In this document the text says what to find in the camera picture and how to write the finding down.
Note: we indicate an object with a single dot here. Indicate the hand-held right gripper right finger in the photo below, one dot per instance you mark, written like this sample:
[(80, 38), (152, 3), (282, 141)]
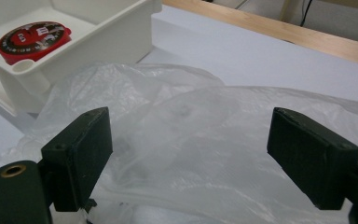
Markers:
[(313, 155)]

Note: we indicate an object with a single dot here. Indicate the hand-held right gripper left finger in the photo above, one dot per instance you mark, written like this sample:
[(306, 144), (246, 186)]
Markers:
[(77, 155)]

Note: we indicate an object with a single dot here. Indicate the clear plastic bag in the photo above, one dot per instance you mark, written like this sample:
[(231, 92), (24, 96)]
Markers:
[(199, 140)]

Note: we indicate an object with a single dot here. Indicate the red round tin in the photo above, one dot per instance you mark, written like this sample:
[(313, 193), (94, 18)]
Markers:
[(31, 40)]

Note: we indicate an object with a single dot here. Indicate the white plastic box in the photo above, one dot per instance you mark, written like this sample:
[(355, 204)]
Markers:
[(115, 34)]

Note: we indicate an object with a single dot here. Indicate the wooden table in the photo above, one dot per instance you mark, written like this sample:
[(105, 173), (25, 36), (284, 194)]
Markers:
[(292, 34)]

